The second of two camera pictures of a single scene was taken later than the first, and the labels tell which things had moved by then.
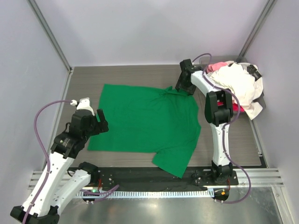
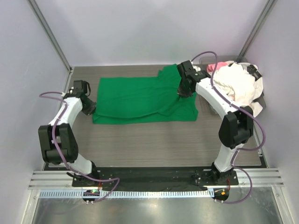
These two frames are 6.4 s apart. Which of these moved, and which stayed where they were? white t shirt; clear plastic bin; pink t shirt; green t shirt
Moved: green t shirt
Stayed: clear plastic bin; pink t shirt; white t shirt
